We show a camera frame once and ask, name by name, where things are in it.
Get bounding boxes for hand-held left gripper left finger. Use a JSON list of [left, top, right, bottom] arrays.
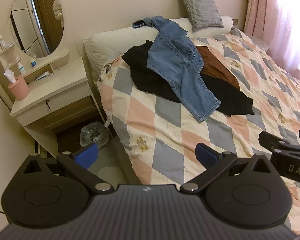
[[24, 142, 113, 194]]

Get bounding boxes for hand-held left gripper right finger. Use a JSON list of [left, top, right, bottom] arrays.
[[180, 142, 274, 194]]

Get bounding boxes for blue jeans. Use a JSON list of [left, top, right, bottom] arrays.
[[132, 16, 222, 123]]

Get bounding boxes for trash bin with plastic bag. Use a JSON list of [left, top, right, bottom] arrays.
[[80, 121, 109, 149]]

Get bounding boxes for checkered quilt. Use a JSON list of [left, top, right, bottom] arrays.
[[97, 27, 300, 235]]

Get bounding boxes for white vanity dresser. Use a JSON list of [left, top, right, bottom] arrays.
[[0, 36, 108, 160]]

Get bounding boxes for brown garment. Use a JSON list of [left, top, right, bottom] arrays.
[[195, 45, 241, 90]]

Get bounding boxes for pink tissue holder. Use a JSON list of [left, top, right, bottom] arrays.
[[8, 75, 30, 102]]

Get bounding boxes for black garment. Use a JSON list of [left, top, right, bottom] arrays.
[[122, 40, 255, 117]]

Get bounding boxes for round white side table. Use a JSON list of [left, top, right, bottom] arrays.
[[249, 35, 269, 52]]

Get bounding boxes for white tissue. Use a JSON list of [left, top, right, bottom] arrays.
[[4, 69, 17, 83]]

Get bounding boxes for white bolster pillow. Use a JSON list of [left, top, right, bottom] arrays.
[[192, 15, 234, 39]]

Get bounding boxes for pink curtain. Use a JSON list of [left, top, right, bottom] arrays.
[[244, 0, 300, 80]]

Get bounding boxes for oval mirror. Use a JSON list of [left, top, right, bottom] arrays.
[[10, 0, 65, 58]]

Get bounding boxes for grey striped pillow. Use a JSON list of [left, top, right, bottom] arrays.
[[175, 0, 225, 32]]

